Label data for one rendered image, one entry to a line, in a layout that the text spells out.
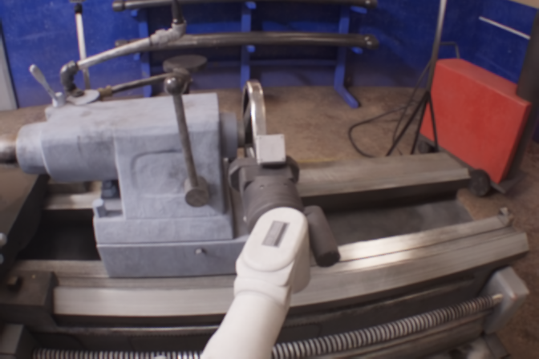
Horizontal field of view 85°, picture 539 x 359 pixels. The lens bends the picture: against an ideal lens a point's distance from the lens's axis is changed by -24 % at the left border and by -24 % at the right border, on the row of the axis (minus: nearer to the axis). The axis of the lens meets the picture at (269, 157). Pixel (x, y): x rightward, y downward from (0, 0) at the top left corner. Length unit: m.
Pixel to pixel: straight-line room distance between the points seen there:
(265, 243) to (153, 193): 0.33
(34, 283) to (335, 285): 0.66
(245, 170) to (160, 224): 0.22
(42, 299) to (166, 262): 0.29
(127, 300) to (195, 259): 0.17
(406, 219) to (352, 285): 0.44
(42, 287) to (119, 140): 0.37
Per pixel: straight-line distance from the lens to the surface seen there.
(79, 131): 0.73
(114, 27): 3.86
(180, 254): 0.77
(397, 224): 1.17
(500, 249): 1.06
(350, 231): 1.11
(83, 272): 0.89
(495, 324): 1.17
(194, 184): 0.67
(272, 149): 0.62
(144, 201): 0.74
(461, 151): 2.88
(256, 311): 0.42
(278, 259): 0.43
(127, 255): 0.79
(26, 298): 0.84
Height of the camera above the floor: 1.46
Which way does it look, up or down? 32 degrees down
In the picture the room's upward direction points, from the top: 2 degrees clockwise
